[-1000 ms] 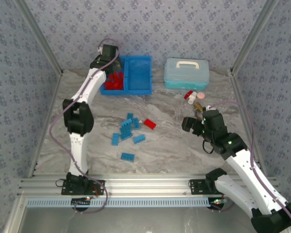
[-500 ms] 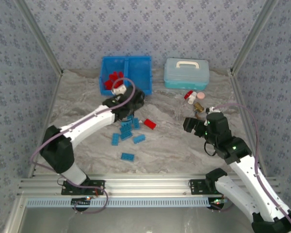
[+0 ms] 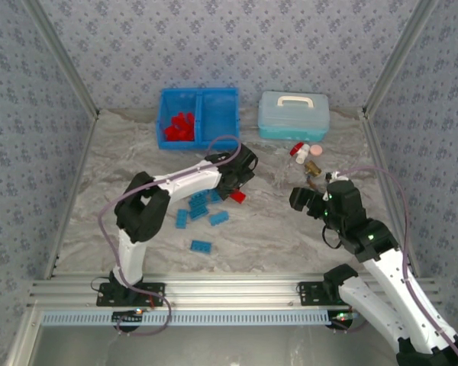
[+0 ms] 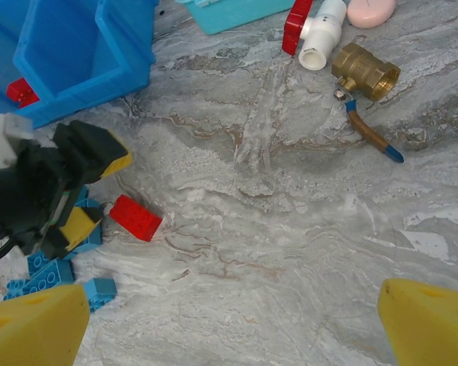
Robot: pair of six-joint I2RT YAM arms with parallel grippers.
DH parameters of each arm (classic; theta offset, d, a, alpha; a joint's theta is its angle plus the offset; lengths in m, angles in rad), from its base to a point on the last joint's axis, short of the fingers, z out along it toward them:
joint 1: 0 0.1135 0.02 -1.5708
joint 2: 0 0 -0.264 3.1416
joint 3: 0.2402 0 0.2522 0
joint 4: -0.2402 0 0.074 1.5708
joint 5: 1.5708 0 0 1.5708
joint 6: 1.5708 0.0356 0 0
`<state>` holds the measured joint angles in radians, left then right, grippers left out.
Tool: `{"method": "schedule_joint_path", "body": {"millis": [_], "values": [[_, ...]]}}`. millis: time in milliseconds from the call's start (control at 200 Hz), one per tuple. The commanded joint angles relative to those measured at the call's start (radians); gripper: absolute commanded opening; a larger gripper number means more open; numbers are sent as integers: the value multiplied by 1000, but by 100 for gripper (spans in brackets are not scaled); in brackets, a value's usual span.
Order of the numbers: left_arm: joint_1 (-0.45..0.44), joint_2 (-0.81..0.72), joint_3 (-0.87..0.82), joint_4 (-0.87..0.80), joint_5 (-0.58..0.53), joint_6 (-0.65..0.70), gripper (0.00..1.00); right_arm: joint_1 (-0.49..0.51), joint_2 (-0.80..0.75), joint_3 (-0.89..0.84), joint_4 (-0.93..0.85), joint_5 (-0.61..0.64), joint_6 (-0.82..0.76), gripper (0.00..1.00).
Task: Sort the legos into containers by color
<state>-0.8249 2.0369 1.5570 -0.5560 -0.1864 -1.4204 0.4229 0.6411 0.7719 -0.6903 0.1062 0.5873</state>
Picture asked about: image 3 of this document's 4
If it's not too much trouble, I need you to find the light blue case white handle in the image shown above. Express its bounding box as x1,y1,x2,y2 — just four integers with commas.
257,90,331,140

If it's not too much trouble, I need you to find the aluminium upright profile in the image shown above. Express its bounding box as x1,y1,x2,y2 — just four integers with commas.
22,0,101,117
361,0,440,115

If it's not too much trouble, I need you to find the white PVC valve red handle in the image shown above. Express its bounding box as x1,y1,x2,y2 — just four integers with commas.
289,142,311,165

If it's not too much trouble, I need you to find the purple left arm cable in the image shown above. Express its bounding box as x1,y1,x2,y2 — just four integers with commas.
98,135,173,337

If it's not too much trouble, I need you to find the aluminium side rail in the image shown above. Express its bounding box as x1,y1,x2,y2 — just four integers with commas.
44,112,100,280

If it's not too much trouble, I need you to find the slotted grey cable duct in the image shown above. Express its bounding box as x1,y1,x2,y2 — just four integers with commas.
40,310,349,327

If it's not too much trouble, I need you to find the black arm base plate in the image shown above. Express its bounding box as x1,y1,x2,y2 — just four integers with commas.
297,281,343,306
96,281,166,307

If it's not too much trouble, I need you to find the thin black cable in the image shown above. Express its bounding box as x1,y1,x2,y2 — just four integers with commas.
321,223,344,249

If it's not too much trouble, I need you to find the aluminium front rail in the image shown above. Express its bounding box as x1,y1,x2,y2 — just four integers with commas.
27,271,442,308

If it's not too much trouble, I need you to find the blue two-compartment plastic bin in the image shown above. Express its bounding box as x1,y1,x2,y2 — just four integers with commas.
158,87,240,151

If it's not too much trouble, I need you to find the small controller board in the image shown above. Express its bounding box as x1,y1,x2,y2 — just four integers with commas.
112,308,145,332
325,310,359,332

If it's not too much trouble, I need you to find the brass pipe fitting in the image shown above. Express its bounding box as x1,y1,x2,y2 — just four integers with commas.
303,160,322,178

